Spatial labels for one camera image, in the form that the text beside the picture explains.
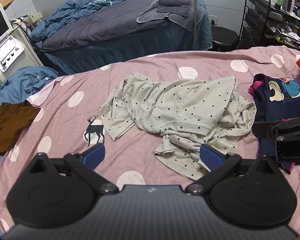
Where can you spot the white beauty machine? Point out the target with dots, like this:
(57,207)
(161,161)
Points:
(7,55)

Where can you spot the large grey towel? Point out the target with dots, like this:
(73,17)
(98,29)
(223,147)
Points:
(175,15)

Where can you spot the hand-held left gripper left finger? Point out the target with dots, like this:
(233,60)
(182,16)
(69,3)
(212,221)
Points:
(95,153)

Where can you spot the brown garment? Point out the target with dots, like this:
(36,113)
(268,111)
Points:
(11,125)

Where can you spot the folded grey towel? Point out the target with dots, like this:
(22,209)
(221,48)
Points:
(173,2)

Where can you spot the navy cartoon print garment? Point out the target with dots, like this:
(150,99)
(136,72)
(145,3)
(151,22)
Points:
(270,92)

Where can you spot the clear pump bottle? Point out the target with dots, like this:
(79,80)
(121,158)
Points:
(285,2)

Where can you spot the massage bed with grey cover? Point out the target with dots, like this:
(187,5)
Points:
(110,32)

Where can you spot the pink white-dotted bed sheet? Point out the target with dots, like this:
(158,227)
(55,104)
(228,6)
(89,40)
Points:
(65,125)

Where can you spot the beige black-dotted garment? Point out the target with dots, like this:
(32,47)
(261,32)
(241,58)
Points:
(180,110)

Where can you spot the black round stool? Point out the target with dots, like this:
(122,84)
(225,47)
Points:
(225,37)

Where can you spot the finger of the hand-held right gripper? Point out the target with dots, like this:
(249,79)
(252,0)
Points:
(265,129)
(296,103)

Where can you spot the black metal rack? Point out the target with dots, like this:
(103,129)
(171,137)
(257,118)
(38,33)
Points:
(262,27)

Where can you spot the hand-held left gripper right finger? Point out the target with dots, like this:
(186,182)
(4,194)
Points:
(209,155)

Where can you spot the crumpled blue quilt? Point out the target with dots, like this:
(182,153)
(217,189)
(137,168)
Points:
(75,10)

